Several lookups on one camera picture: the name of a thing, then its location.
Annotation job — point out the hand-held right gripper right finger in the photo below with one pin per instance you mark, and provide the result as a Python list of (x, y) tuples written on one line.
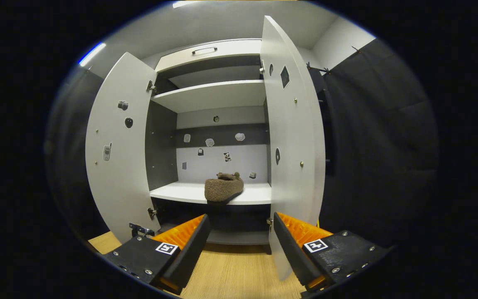
[(293, 257)]

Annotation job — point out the white shoe cabinet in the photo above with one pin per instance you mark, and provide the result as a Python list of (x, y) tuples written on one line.
[(214, 95)]

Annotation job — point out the black backdrop cloth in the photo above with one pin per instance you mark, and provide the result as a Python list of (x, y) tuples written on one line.
[(380, 145)]

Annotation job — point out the white shoe cabinet door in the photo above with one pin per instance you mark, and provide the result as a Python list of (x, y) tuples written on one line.
[(293, 124), (118, 187)]

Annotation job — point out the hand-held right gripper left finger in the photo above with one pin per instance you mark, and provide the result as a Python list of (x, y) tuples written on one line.
[(187, 257)]

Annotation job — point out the ceiling light panel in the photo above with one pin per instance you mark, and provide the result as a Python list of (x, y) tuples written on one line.
[(185, 3), (91, 55)]

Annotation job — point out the metal hinge bracket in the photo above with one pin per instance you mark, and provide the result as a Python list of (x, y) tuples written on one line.
[(139, 229)]

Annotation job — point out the brown fuzzy shoe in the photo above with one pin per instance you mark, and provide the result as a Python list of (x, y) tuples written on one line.
[(222, 189)]

